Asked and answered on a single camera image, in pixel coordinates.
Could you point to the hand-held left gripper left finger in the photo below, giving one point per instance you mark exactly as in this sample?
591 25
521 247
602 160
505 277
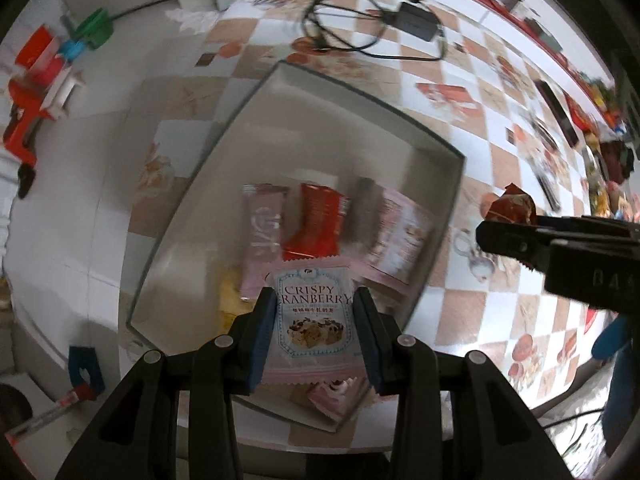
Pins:
262 350

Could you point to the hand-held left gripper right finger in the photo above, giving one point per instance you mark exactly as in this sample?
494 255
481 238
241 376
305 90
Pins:
369 355

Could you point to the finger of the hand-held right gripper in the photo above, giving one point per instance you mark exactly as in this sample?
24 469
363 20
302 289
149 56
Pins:
515 242

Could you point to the small red foil packet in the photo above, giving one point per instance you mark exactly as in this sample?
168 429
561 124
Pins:
515 205

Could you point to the small white pink packet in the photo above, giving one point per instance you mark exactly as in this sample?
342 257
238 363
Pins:
335 395

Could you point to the pink white snack packet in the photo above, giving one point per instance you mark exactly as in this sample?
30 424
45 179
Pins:
400 245
312 320

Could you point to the red snack packet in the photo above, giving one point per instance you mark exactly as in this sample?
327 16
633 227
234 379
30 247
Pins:
315 220

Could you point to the person's right hand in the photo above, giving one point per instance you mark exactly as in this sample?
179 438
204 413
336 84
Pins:
614 337

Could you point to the dark cloth bag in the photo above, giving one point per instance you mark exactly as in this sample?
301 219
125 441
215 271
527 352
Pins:
617 160

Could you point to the long black box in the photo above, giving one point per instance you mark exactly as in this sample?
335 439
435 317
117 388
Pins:
557 112

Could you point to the pile of assorted snack packets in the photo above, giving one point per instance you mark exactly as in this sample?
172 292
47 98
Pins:
580 115

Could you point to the printed checkered tablecloth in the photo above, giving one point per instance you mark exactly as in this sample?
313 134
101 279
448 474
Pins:
450 75

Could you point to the blue plastic object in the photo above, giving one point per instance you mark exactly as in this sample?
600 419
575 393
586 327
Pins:
77 360

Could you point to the red white marker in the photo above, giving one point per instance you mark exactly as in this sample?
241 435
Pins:
50 412

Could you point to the black power adapter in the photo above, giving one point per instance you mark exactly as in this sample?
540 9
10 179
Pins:
415 20

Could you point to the white crumpled cloth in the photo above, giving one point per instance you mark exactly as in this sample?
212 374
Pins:
195 20

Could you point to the red plastic toy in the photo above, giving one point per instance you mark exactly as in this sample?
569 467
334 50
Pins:
25 105

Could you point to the green plastic toy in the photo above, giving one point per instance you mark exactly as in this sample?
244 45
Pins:
95 27

